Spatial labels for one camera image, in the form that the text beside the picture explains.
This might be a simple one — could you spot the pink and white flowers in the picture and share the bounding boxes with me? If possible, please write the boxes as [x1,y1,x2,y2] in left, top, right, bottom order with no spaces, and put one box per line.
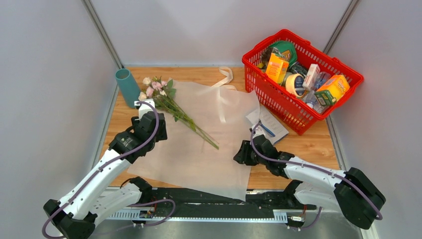
[138,77,219,150]

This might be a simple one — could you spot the white wrapping paper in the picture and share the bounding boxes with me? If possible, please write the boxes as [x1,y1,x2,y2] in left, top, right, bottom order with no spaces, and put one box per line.
[128,81,260,200]

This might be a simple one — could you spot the cream printed ribbon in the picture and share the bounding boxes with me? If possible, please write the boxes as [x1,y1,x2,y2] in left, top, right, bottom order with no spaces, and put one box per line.
[211,66,237,123]

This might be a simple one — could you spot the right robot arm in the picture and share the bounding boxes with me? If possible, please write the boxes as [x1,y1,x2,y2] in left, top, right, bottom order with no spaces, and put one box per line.
[233,135,386,230]

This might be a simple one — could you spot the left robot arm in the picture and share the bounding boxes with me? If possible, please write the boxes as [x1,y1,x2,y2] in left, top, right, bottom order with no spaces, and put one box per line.
[42,111,167,239]

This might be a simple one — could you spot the teal cylindrical vase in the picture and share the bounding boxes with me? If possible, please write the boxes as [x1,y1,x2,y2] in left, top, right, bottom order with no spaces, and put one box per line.
[115,68,141,108]

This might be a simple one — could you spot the razor blister pack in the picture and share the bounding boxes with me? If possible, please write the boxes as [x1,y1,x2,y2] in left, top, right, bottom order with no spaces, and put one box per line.
[246,106,289,145]

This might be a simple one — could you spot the masking tape roll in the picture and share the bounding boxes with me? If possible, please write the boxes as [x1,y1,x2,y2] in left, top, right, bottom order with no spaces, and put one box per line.
[285,74,306,98]

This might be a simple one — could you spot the red plastic shopping basket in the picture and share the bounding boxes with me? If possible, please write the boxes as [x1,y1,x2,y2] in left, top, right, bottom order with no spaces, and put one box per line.
[242,29,364,135]

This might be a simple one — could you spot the yellow green box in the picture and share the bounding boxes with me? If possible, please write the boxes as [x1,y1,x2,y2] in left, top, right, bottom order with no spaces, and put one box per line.
[315,75,350,106]

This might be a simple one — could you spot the orange juice box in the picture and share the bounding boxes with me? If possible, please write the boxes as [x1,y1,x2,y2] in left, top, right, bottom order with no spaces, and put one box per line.
[265,53,289,84]

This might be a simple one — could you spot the dark snack packet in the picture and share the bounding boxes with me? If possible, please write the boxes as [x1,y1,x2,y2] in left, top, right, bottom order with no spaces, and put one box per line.
[288,61,308,77]

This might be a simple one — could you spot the clear plastic bottle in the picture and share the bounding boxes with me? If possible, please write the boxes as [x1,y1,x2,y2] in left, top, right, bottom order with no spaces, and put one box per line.
[303,72,331,114]

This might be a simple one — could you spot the white red small box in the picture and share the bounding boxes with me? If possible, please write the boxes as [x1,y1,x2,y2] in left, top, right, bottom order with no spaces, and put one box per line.
[303,64,320,91]

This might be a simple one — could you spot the green snack bag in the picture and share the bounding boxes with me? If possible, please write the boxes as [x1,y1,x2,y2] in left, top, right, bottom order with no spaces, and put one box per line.
[269,40,298,65]

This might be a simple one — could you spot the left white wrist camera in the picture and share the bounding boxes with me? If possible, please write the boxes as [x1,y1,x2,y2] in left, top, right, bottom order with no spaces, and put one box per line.
[134,99,155,119]

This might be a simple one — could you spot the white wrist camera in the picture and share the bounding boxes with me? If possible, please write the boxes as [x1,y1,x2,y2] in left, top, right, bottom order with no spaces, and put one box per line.
[251,123,265,138]
[134,99,155,119]

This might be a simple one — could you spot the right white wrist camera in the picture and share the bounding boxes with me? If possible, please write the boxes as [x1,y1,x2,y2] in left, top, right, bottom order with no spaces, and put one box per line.
[251,123,265,138]

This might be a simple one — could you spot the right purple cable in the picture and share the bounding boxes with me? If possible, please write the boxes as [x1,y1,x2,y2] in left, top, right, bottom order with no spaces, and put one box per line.
[250,122,384,231]

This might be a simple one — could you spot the purple cable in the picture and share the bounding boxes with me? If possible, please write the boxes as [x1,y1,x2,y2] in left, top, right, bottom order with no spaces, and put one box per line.
[250,122,384,231]
[41,101,176,239]

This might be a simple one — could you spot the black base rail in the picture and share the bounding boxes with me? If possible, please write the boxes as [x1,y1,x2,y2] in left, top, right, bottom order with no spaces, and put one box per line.
[133,188,316,223]

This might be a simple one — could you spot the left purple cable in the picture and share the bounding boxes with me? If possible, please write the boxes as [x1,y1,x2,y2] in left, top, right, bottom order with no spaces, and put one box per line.
[41,101,176,239]

